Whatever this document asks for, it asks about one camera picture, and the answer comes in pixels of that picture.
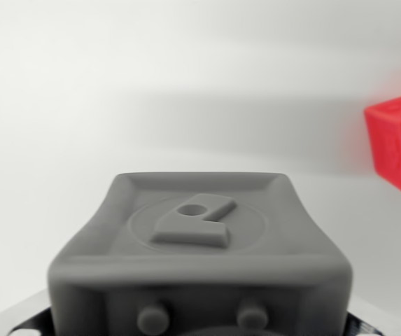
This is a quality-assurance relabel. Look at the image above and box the grey dice cube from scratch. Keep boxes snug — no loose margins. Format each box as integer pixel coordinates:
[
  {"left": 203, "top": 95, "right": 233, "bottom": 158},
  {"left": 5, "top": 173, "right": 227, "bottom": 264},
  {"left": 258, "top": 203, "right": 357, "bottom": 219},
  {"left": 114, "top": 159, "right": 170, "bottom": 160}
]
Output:
[{"left": 47, "top": 171, "right": 354, "bottom": 336}]

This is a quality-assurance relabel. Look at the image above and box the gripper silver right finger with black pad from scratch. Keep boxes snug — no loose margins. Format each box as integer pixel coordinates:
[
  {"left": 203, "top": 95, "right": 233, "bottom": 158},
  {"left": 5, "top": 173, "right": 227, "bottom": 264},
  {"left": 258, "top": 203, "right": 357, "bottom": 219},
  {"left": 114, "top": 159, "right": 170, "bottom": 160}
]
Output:
[{"left": 343, "top": 297, "right": 401, "bottom": 336}]

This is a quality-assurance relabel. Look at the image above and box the red dice cube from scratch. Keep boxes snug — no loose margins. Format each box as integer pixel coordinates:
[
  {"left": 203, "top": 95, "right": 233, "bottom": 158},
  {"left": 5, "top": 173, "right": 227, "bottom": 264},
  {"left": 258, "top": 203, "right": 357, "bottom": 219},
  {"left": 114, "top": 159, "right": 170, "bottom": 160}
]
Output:
[{"left": 363, "top": 89, "right": 401, "bottom": 199}]

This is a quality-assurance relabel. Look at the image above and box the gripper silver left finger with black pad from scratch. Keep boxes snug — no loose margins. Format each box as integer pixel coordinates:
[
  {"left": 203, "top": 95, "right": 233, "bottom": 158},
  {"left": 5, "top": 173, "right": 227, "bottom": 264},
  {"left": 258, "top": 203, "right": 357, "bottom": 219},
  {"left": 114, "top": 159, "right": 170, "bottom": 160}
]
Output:
[{"left": 0, "top": 289, "right": 57, "bottom": 336}]

